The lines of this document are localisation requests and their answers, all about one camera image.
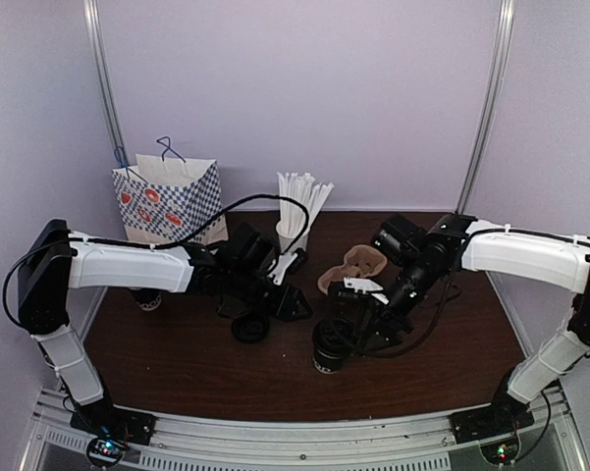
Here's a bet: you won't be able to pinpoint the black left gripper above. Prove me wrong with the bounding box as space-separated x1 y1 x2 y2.
227 264 314 323

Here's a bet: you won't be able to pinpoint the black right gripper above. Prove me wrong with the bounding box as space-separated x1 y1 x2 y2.
353 254 445 356

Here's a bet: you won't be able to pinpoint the black plastic cup lid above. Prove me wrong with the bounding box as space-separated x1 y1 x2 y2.
312 318 354 357

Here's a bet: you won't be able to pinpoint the black paper cups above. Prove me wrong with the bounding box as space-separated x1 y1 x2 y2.
130 288 162 312

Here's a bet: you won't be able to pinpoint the black paper coffee cup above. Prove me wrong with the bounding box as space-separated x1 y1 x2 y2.
312 344 351 375

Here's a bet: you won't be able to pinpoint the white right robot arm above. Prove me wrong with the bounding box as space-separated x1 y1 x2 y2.
310 212 590 435

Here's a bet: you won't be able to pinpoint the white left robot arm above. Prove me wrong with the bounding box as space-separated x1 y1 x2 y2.
15 219 312 436

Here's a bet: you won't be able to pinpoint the remaining black lids stack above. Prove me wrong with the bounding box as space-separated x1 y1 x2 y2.
231 313 270 344

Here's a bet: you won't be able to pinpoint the brown cardboard cup carrier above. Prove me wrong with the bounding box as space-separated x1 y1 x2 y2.
317 244 388 295

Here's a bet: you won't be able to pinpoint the white cup holding straws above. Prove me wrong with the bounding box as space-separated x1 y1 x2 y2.
276 220 309 253

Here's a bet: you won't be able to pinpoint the wrapped white straws bundle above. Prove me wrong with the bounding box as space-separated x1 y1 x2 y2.
277 172 335 237

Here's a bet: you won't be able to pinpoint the blue checkered paper bag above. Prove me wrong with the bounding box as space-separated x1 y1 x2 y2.
112 136 229 244

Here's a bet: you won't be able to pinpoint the white right camera bracket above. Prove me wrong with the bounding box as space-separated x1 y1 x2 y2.
343 277 389 305

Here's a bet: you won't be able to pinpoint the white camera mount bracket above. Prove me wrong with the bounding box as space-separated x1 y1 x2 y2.
267 248 307 286

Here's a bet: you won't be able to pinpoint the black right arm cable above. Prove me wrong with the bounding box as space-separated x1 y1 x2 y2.
357 274 462 357

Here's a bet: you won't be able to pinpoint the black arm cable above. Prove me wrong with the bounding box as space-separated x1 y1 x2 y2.
357 274 462 357
2 193 311 335

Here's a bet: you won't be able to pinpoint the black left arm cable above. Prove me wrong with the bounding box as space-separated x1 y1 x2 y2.
2 193 311 335

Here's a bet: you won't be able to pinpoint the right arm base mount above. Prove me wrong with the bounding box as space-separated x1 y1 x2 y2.
450 405 535 466

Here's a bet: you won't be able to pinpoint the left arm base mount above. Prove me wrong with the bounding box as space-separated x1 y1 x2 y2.
70 404 156 468

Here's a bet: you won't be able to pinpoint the aluminium front rail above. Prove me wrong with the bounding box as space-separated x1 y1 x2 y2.
15 387 590 470

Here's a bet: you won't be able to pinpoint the left aluminium frame post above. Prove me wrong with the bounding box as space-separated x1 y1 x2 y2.
82 0 126 156

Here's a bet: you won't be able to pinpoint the aluminium frame post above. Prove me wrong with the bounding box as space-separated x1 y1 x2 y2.
82 0 126 156
456 0 515 214

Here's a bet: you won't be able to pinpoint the right aluminium frame post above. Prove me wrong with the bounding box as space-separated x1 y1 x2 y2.
456 0 515 214

